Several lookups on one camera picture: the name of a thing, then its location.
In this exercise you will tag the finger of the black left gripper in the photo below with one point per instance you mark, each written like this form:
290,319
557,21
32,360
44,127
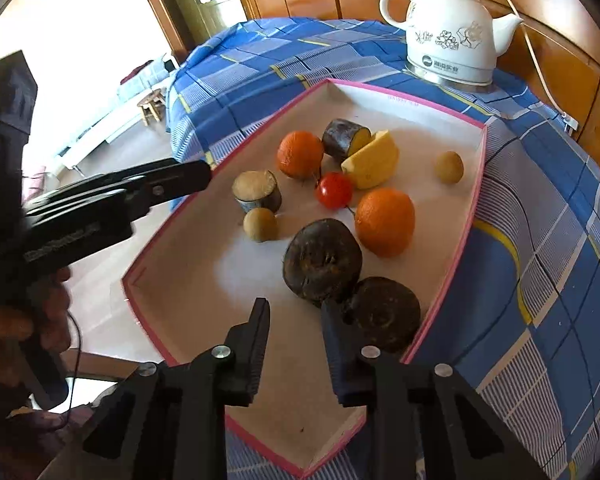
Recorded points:
145,186

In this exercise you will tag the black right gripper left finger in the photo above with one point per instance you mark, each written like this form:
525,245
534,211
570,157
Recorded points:
168,422

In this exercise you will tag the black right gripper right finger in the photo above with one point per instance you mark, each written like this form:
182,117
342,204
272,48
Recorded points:
419,415

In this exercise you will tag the pale-cut sugarcane segment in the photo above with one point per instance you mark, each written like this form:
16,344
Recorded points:
257,189

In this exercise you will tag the small tan longan fruit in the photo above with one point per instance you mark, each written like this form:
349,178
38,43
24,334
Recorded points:
260,225

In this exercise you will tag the orange mandarin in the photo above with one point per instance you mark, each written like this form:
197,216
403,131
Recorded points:
385,221
299,155

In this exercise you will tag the dark brown water chestnut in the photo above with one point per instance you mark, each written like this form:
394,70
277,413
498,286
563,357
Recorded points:
322,262

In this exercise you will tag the red cherry tomato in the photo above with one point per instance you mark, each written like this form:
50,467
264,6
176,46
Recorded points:
334,191

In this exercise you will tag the dark sugarcane segment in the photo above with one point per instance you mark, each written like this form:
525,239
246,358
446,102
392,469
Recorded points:
343,138

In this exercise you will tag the yellow peeled fruit piece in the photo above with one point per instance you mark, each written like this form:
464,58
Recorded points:
374,164

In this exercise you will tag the person's left hand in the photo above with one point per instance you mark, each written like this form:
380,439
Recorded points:
54,329

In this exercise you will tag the white low furniture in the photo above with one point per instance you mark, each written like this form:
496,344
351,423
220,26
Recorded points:
159,73

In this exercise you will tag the small wooden stool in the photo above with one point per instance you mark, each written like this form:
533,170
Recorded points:
152,105

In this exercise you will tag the blue plaid tablecloth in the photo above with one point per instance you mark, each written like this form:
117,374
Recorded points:
521,320

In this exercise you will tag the pink-rimmed white tray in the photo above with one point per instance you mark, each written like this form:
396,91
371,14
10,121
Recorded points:
200,273

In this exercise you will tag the white ceramic electric kettle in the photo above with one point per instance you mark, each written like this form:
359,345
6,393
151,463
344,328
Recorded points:
456,41

